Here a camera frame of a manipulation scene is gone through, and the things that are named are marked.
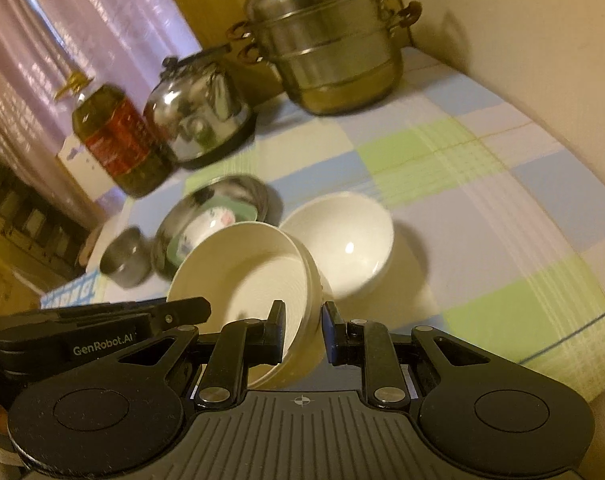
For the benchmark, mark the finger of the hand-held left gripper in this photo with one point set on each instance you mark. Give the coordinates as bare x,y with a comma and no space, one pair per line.
182,311

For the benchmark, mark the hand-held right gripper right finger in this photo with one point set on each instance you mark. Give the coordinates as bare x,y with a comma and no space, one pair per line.
331,337

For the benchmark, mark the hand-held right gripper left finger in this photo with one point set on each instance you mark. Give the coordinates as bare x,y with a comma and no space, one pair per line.
281,332

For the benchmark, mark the cream plastic bowl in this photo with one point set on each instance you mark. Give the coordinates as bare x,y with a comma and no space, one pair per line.
242,275

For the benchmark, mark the small stainless steel pot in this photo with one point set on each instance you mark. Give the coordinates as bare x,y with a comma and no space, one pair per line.
125,260

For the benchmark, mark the small floral plate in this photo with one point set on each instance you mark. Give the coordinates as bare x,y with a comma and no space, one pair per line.
207,227

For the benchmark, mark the white ceramic bowl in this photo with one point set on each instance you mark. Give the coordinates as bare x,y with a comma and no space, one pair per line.
342,245

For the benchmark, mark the wide stainless steel basin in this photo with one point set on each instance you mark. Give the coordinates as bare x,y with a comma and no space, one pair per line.
255,192

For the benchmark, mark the blue printed cloth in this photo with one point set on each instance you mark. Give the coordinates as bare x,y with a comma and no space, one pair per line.
72,292

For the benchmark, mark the dark shelf unit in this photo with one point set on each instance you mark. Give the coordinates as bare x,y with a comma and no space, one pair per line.
27,220

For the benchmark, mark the cooking oil bottle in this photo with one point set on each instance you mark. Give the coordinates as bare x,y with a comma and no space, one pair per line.
120,145

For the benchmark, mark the stainless steel kettle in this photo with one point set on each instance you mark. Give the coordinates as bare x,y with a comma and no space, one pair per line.
202,115

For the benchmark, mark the checked tablecloth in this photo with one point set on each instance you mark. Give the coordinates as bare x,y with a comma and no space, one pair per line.
457,185

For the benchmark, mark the stainless steel steamer pot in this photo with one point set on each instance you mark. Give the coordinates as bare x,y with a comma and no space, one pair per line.
327,50

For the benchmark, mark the lilac curtain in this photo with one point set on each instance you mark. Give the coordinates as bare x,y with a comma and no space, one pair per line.
57,25

